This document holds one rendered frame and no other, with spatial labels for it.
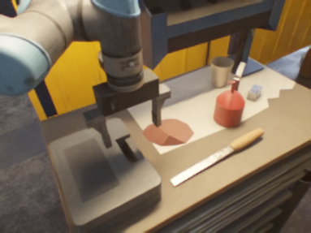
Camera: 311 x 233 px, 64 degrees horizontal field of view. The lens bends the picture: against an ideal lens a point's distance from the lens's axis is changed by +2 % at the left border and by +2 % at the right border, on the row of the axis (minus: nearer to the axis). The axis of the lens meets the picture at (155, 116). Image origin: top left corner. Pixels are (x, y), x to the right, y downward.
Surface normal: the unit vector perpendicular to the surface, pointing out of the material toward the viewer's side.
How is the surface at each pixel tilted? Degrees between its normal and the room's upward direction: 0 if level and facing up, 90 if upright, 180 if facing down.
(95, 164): 0
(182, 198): 0
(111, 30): 90
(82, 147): 0
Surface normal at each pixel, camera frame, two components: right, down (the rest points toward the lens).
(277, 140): -0.04, -0.75
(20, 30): 0.41, -0.65
